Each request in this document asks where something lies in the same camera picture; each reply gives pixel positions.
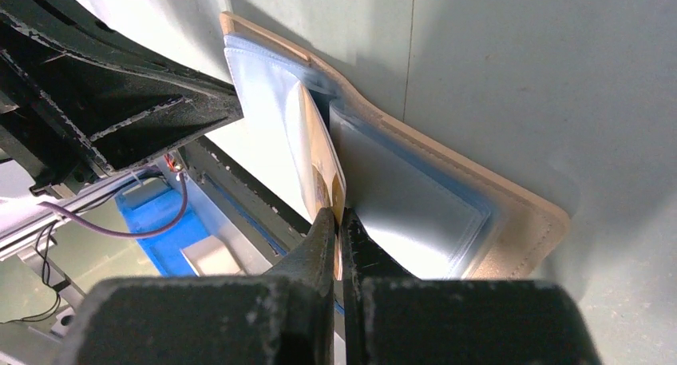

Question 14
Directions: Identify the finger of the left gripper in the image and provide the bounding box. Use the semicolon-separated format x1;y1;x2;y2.
1;0;243;193

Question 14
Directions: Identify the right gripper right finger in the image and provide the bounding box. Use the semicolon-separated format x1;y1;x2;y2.
341;208;600;364

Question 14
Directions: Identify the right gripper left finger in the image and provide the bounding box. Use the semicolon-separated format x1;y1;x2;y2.
55;208;336;364

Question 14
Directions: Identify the tan leather card holder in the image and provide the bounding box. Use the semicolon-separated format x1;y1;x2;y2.
220;11;570;280

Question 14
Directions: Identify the blue plastic bin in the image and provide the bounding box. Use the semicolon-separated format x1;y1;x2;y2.
114;177;212;278

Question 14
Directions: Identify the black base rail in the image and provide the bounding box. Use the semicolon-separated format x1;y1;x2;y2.
178;137;311;264

